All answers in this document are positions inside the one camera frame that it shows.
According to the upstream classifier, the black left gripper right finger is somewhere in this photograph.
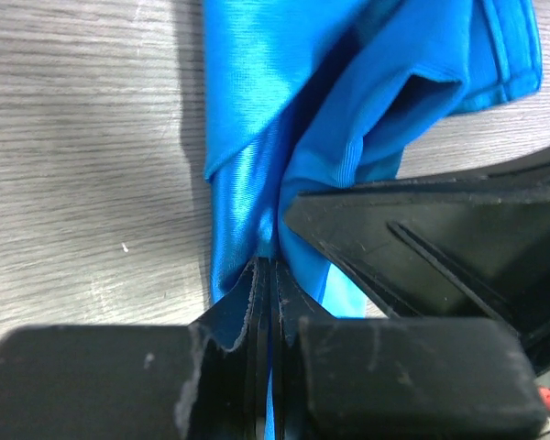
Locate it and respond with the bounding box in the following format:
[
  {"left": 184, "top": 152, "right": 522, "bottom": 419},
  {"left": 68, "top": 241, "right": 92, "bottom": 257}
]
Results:
[{"left": 270, "top": 262, "right": 549, "bottom": 439}]

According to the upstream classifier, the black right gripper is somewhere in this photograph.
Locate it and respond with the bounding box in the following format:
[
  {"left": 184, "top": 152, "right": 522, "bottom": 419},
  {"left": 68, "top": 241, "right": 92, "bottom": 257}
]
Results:
[{"left": 485, "top": 147, "right": 550, "bottom": 439}]

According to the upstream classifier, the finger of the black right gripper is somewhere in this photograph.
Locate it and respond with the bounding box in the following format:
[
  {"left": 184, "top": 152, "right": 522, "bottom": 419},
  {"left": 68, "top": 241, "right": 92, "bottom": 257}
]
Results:
[{"left": 281, "top": 173, "right": 550, "bottom": 349}]

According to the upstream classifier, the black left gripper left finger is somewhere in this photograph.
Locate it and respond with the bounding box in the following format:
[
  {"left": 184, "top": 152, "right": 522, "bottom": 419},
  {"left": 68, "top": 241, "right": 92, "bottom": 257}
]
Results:
[{"left": 0, "top": 258, "right": 270, "bottom": 439}]

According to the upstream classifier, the blue cloth napkin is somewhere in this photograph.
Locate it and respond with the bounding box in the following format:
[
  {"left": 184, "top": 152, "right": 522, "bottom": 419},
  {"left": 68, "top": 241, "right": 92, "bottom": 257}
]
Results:
[{"left": 200, "top": 0, "right": 545, "bottom": 440}]

